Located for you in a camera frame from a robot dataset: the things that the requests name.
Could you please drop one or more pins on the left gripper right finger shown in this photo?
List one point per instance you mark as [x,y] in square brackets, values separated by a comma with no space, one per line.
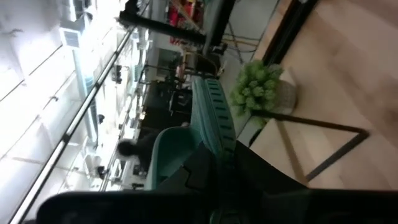
[258,177]

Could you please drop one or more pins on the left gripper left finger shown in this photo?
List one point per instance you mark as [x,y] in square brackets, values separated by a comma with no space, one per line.
[192,177]

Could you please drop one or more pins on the green rubber slide sandal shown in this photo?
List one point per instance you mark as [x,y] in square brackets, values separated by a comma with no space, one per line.
[214,118]

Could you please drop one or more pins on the person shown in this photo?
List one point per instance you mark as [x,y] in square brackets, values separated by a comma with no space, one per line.
[136,149]

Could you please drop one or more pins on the green plant in patterned pot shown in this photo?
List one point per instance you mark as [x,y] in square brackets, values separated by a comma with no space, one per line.
[258,87]

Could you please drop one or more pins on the black pole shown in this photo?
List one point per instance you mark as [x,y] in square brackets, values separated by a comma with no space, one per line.
[161,29]

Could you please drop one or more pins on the overhead frame light bar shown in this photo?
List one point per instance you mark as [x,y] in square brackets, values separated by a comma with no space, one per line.
[77,115]

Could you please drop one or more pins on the black aluminium table frame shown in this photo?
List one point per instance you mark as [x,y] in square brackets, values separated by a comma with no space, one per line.
[289,28]

